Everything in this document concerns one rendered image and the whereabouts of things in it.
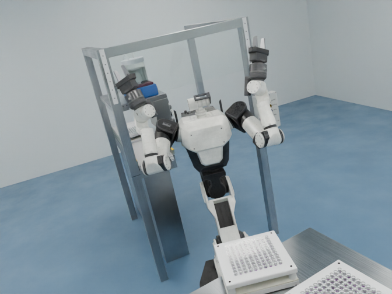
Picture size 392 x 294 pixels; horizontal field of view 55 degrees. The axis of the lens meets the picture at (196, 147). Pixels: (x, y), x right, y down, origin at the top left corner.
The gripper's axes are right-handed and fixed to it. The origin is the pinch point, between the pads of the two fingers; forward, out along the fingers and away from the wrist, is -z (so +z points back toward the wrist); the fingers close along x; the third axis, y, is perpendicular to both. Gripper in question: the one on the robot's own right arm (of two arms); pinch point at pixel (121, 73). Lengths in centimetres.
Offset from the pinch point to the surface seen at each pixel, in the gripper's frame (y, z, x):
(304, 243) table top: 19, 102, 50
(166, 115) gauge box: -65, 23, -28
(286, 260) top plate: 40, 97, 50
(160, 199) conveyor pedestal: -72, 75, -72
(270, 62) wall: -495, -2, -53
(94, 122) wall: -289, -45, -280
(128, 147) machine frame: -41, 30, -50
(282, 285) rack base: 46, 102, 47
